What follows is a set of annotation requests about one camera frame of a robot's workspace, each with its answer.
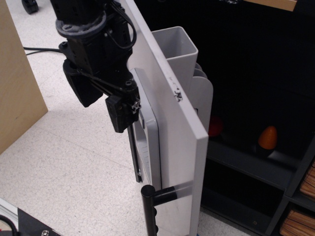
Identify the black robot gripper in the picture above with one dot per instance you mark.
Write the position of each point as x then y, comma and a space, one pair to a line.
97, 48

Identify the grey toy fridge door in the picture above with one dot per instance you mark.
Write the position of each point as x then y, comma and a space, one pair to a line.
183, 140

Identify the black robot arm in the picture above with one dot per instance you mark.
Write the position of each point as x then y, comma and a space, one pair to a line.
99, 37

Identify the grey water dispenser panel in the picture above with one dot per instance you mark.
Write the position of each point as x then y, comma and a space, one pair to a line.
146, 138

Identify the light wooden board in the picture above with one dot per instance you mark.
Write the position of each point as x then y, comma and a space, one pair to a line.
21, 102

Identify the grey door shelf bin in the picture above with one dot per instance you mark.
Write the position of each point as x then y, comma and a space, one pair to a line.
181, 54

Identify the red toy ball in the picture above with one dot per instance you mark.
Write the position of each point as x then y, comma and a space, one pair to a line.
216, 126

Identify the black caster wheel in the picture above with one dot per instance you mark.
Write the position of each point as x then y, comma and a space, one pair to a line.
30, 6

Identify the orange toy egg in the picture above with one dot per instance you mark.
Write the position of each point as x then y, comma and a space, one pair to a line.
268, 138

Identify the wooden top shelf edge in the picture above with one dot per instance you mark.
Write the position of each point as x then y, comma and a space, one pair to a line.
288, 5

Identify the brown woven basket upper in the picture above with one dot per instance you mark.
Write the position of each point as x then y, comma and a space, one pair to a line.
307, 186

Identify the brown woven basket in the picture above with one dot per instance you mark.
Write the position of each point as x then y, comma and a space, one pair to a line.
307, 186
298, 224

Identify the brown woven basket lower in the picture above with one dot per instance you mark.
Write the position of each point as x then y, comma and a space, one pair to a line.
298, 224

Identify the black fridge door handle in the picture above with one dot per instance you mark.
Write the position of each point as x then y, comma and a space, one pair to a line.
152, 198

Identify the aluminium rail strip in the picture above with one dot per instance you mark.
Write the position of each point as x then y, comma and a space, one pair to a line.
10, 211

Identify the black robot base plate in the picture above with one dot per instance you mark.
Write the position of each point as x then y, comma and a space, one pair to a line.
28, 226

